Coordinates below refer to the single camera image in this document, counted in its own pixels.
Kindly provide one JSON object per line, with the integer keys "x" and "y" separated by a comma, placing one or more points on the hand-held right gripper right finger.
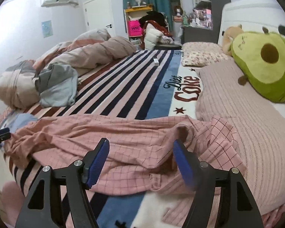
{"x": 184, "y": 163}

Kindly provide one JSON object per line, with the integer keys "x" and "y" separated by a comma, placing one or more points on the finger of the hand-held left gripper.
{"x": 2, "y": 138}
{"x": 3, "y": 130}

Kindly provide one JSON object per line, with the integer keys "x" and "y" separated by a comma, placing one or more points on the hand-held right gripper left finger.
{"x": 98, "y": 162}

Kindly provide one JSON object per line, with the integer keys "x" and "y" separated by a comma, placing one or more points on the pink checked shirt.
{"x": 133, "y": 142}

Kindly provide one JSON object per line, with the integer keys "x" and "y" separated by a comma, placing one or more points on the light blue cloth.
{"x": 21, "y": 121}

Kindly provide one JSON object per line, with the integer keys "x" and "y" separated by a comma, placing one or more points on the grey garment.
{"x": 59, "y": 85}

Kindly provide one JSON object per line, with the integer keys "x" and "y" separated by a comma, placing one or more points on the pink quilted blanket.
{"x": 239, "y": 114}

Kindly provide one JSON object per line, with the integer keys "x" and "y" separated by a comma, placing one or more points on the striped printed blanket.
{"x": 133, "y": 83}

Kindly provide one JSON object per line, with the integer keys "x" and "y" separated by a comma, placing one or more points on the small white box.
{"x": 156, "y": 61}

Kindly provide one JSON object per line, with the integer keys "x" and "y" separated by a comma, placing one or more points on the beige and pink duvet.
{"x": 90, "y": 52}

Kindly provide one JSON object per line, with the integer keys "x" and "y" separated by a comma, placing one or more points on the floral pillow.
{"x": 201, "y": 52}

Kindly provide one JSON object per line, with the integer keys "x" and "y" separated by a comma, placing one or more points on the green avocado plush toy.
{"x": 256, "y": 71}

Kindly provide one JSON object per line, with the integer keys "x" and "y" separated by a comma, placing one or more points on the dark grey cabinet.
{"x": 199, "y": 35}

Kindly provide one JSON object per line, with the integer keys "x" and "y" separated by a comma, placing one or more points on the white puffy jacket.
{"x": 150, "y": 36}

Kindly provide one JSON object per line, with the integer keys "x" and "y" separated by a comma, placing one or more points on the brown plush toy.
{"x": 230, "y": 35}

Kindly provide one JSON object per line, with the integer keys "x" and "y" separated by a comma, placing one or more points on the pink bag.
{"x": 134, "y": 28}

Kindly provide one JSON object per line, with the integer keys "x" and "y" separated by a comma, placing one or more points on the white door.
{"x": 97, "y": 14}

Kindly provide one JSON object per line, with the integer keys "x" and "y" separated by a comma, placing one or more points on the pile of dark clothes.
{"x": 154, "y": 17}

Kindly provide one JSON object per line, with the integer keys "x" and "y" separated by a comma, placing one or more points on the brown wig head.
{"x": 178, "y": 11}

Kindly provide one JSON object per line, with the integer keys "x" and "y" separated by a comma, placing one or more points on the yellow shelf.
{"x": 133, "y": 10}

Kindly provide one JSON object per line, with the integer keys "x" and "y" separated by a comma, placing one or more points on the white headboard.
{"x": 251, "y": 11}

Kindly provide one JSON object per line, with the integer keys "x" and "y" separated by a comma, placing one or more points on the light blue wall poster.
{"x": 47, "y": 28}

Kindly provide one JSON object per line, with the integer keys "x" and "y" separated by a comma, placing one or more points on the cluttered wall shelf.
{"x": 201, "y": 16}

